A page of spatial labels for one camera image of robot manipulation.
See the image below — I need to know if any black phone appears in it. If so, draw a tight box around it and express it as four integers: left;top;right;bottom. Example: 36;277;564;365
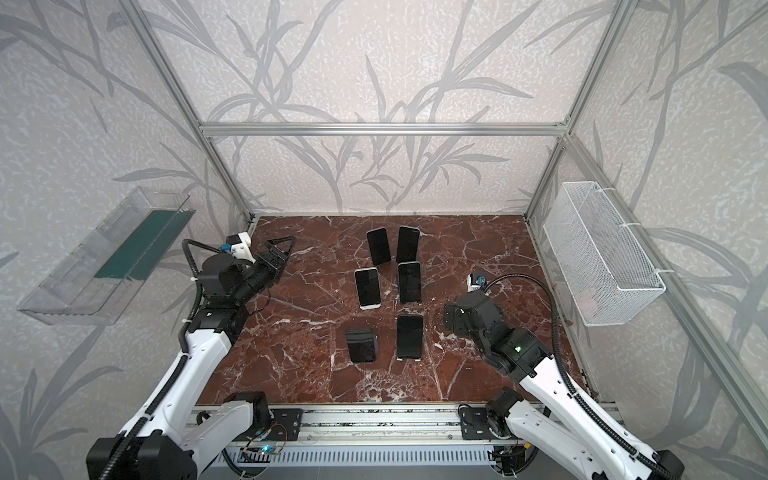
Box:
398;261;422;304
345;328;378;364
396;226;421;264
396;315;424;361
366;228;392;266

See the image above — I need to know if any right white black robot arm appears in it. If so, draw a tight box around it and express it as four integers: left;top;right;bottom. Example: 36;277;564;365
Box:
444;290;685;479

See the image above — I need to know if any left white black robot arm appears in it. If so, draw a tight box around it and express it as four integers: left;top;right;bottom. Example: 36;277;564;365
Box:
86;232;296;479

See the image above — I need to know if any white framed phone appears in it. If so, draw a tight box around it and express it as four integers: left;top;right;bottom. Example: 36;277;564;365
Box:
354;268;381;310

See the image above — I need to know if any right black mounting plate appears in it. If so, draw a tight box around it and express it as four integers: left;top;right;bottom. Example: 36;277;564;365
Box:
457;404;496;441

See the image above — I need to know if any black mounting plate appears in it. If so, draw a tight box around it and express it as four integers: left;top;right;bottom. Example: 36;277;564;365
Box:
264;408;304;442
457;404;496;441

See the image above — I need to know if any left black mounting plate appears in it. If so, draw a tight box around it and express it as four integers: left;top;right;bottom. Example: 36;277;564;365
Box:
264;408;304;442

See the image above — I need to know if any green circuit board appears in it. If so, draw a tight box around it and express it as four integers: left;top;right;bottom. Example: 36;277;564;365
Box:
241;443;286;458

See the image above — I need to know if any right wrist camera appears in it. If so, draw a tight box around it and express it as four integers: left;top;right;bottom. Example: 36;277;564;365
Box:
467;271;488;292

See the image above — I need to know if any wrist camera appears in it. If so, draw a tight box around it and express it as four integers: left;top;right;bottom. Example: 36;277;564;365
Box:
221;232;255;263
467;271;488;292

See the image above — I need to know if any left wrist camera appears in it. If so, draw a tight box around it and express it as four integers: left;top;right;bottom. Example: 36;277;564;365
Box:
221;232;255;263

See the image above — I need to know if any clear plastic wall bin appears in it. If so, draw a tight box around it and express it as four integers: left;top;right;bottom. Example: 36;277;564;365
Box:
18;187;195;326

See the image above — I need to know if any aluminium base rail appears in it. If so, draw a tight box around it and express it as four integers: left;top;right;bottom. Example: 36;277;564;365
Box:
230;402;509;450

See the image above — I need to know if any white wire mesh basket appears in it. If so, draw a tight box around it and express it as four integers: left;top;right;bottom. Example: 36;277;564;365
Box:
544;181;666;327

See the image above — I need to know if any aluminium frame crossbar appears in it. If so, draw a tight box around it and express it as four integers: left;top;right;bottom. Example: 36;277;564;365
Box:
200;122;566;137

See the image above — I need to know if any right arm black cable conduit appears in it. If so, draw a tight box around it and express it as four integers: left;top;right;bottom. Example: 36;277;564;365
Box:
479;272;673;478

